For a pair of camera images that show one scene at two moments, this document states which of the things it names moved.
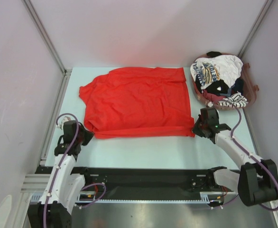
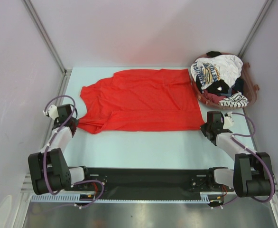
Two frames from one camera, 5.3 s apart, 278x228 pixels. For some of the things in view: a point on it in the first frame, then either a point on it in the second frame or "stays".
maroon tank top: (212, 97) stays
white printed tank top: (217, 68) stays
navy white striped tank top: (236, 100) stays
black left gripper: (89, 135) -> (76, 121)
